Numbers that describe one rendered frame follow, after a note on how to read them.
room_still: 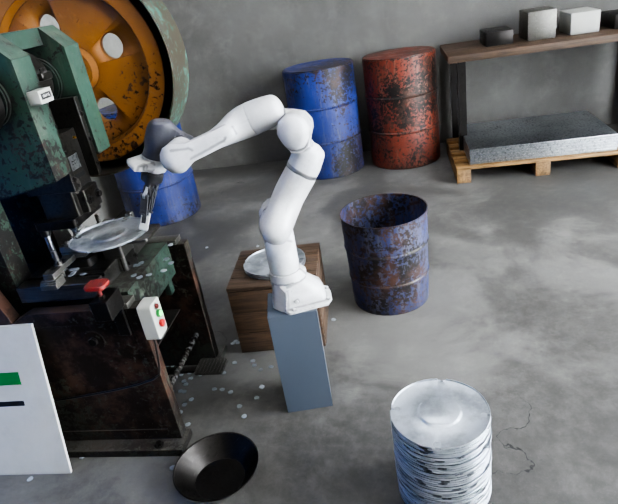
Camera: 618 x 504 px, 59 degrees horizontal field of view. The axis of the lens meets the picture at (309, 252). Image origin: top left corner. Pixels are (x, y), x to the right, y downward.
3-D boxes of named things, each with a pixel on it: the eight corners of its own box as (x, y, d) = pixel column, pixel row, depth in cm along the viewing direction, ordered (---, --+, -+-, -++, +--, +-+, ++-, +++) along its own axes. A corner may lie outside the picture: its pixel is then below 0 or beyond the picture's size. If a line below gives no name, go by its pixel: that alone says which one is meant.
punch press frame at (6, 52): (199, 336, 247) (106, 15, 188) (165, 403, 209) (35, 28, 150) (41, 345, 261) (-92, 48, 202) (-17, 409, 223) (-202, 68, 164)
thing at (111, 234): (129, 249, 187) (129, 247, 187) (53, 256, 193) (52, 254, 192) (160, 215, 213) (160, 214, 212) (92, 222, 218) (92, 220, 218)
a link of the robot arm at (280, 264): (297, 250, 211) (286, 190, 200) (300, 272, 194) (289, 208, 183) (268, 255, 211) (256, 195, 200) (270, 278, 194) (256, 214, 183)
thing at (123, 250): (169, 253, 212) (160, 221, 206) (156, 271, 199) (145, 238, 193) (110, 258, 216) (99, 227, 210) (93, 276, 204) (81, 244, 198)
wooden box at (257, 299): (329, 301, 286) (319, 242, 271) (326, 345, 252) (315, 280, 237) (254, 308, 291) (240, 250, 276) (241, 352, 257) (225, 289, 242)
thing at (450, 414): (396, 378, 180) (396, 376, 180) (489, 382, 172) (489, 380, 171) (384, 445, 156) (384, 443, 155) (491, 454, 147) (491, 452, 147)
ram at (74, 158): (110, 199, 204) (83, 121, 191) (91, 215, 191) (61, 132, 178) (68, 204, 208) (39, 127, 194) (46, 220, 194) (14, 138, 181)
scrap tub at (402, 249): (429, 272, 298) (424, 189, 277) (436, 315, 261) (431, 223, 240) (352, 277, 305) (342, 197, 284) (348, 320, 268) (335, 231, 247)
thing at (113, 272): (149, 240, 228) (145, 227, 225) (99, 298, 188) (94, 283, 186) (83, 246, 233) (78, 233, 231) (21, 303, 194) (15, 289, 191)
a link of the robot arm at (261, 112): (292, 80, 169) (298, 78, 185) (240, 104, 173) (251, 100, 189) (316, 138, 174) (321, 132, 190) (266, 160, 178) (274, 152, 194)
